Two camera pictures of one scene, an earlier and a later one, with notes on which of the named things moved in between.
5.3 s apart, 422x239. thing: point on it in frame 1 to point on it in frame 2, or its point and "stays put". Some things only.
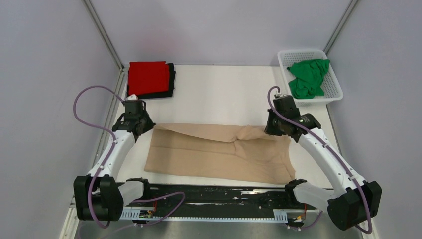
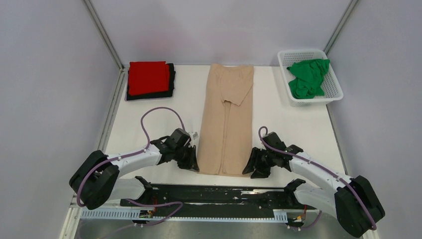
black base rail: (166, 196) stays put
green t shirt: (306, 85) stays put
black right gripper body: (273, 127) to (268, 157)
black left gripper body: (147, 122) to (182, 152)
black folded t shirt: (167, 93) stays put
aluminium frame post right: (339, 26) stays put
